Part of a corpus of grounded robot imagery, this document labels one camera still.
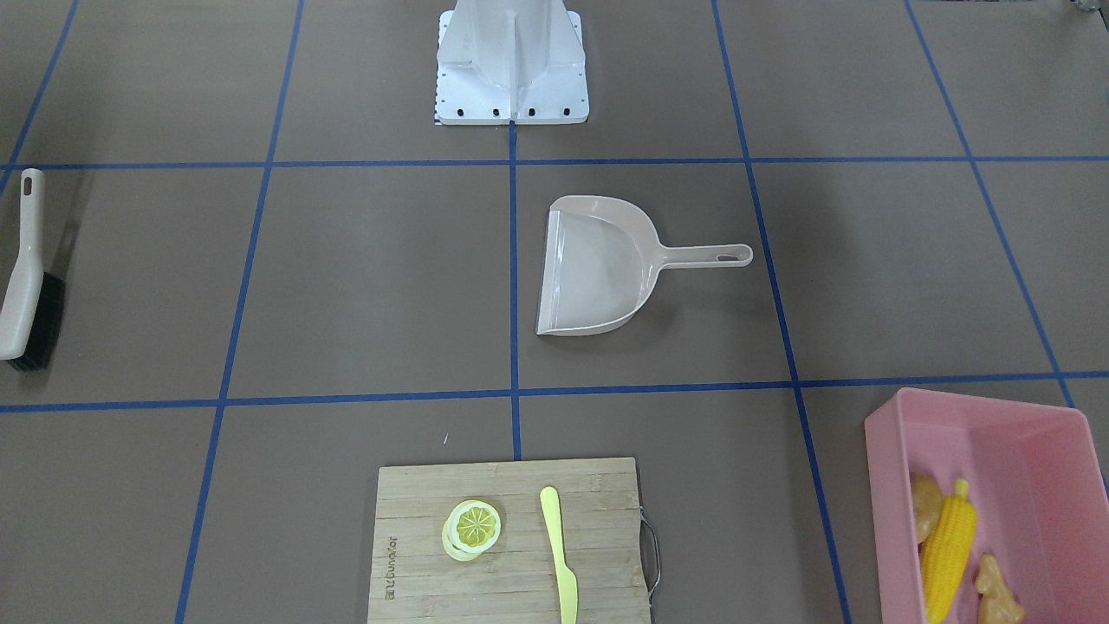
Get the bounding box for brown toy potato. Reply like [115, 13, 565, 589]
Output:
[910, 471, 945, 545]

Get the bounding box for beige hand brush black bristles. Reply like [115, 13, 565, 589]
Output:
[1, 167, 67, 374]

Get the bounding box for yellow plastic knife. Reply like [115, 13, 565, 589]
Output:
[540, 485, 580, 624]

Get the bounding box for yellow lemon slice toy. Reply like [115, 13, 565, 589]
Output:
[441, 500, 502, 562]

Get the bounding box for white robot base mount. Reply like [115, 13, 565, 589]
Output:
[433, 1, 590, 126]

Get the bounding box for beige plastic dustpan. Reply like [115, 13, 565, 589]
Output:
[535, 195, 754, 336]

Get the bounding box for yellow toy corn cob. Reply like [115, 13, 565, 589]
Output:
[920, 478, 978, 623]

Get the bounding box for tan toy ginger root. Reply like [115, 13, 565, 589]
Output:
[974, 553, 1027, 623]

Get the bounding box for bamboo cutting board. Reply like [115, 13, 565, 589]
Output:
[367, 457, 652, 623]

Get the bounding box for pink plastic bin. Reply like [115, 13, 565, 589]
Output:
[864, 388, 1108, 623]

